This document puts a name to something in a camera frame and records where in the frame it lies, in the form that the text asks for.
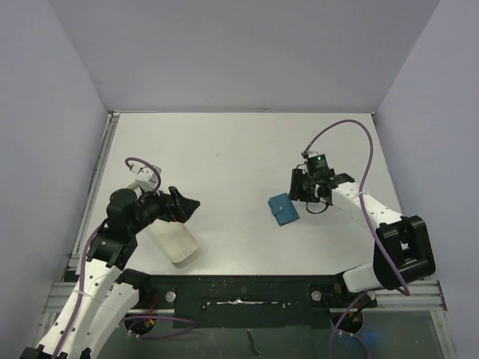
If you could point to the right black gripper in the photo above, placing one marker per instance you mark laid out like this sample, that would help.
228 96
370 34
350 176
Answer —
304 184

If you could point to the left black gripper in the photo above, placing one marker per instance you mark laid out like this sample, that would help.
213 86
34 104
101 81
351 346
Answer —
170 210

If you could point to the blue leather card holder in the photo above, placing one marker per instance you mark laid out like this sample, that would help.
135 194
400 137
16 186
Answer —
282 209

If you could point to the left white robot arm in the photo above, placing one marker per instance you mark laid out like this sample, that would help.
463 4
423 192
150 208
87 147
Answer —
106 289

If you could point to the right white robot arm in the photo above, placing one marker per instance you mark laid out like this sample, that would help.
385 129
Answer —
402 251

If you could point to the white oblong plastic tray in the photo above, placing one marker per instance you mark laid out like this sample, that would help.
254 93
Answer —
173 238

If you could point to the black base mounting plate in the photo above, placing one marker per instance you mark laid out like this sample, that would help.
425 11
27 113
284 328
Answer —
239 301

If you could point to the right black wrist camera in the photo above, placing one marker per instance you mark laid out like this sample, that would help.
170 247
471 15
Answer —
315 162

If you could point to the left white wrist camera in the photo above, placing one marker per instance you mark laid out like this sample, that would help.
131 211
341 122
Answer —
148 179

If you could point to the aluminium left side rail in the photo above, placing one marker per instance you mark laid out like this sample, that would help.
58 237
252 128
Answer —
108 135

